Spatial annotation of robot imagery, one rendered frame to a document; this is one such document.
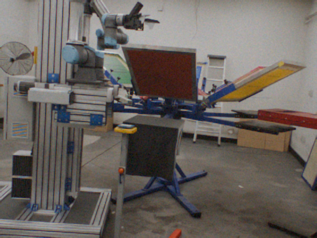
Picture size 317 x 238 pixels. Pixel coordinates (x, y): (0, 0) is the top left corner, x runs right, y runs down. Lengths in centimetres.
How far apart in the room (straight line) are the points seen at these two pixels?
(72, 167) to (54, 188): 21
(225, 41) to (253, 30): 59
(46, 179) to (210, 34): 522
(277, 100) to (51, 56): 541
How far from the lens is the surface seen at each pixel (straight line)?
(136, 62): 289
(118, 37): 225
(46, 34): 269
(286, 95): 735
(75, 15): 236
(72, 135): 275
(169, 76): 298
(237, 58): 724
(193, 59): 272
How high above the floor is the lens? 138
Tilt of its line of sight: 8 degrees down
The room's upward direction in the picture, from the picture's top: 5 degrees clockwise
